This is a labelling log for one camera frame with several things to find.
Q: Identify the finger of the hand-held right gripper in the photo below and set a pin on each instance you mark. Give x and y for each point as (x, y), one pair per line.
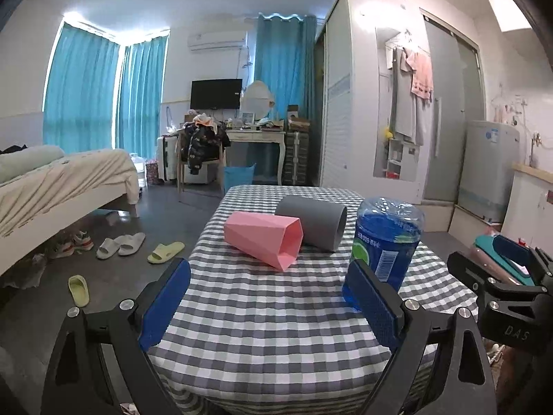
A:
(512, 251)
(468, 272)

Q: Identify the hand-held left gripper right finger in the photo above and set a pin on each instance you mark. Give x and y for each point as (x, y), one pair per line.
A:
(376, 307)

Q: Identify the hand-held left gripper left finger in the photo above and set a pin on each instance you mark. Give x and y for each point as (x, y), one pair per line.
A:
(166, 302)

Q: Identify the pink faceted cup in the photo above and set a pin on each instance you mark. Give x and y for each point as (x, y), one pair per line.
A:
(259, 237)

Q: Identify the grey round cup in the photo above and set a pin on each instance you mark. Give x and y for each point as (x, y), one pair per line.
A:
(311, 220)

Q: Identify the pink and teal packet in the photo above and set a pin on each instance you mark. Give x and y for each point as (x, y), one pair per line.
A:
(497, 263)

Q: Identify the green slipper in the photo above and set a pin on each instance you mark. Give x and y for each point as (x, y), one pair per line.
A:
(79, 290)
(166, 252)

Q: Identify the white sink cabinet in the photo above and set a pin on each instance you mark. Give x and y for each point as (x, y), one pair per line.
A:
(531, 199)

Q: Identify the blue plastic bottle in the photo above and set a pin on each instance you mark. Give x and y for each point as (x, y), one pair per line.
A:
(389, 242)

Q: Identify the white slipper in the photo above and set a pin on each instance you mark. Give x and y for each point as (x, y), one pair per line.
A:
(108, 247)
(131, 243)

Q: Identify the white washing machine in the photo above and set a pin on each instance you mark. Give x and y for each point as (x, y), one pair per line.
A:
(488, 168)

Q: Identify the grey checkered tablecloth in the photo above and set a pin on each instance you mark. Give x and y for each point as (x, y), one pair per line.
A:
(268, 311)

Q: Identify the pair of sneakers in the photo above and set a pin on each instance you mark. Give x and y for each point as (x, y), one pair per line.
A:
(71, 244)

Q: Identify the white bed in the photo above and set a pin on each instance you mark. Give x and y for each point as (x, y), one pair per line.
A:
(65, 220)

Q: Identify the patterned gift bag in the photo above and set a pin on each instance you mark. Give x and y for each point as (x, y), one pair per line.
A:
(153, 172)

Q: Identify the clear water jug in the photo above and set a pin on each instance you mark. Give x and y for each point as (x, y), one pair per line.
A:
(139, 170)

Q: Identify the wooden chair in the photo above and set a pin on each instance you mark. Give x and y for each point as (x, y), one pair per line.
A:
(203, 168)

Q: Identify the blue plastic bin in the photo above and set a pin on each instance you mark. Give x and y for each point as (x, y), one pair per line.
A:
(238, 179)

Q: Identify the white suitcase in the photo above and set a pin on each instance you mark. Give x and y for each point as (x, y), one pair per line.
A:
(166, 158)

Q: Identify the frosted glass sliding door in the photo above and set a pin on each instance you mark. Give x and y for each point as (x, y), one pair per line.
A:
(449, 116)

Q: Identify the beige blanket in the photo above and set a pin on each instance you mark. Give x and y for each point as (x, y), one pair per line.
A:
(65, 181)

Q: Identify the dark patterned jacket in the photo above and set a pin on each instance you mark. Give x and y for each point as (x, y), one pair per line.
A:
(201, 145)

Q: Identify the dark storage drawer unit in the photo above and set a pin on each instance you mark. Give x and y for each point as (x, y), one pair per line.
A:
(297, 158)

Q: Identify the grey hanging garment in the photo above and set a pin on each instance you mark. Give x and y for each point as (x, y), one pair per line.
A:
(404, 103)

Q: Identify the orange and white clothes pile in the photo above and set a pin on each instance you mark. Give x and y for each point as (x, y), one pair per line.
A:
(205, 120)

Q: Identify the white dressing desk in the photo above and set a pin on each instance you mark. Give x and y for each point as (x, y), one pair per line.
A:
(257, 137)

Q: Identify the pink towel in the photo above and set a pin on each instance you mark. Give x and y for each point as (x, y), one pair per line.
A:
(422, 78)

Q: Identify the pale green pillow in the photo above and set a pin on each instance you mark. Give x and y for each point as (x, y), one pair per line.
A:
(30, 160)

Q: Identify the brown cardboard box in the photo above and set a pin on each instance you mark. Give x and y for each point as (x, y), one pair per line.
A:
(299, 121)

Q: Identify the teal curtain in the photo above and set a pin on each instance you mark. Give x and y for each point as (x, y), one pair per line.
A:
(140, 95)
(283, 65)
(80, 90)

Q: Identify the white wardrobe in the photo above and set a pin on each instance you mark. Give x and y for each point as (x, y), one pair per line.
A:
(345, 95)

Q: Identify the black television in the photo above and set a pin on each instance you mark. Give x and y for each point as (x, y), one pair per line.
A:
(216, 94)

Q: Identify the dark cloth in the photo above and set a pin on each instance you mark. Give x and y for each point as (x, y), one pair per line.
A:
(13, 149)

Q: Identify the round white table mirror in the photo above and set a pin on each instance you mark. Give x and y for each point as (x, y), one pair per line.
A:
(255, 97)

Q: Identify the skylight window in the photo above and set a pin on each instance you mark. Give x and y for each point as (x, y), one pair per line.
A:
(507, 6)

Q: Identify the white air conditioner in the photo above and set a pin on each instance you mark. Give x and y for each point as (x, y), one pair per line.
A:
(216, 41)

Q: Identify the metal wall tap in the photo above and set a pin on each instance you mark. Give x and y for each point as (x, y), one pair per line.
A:
(535, 142)

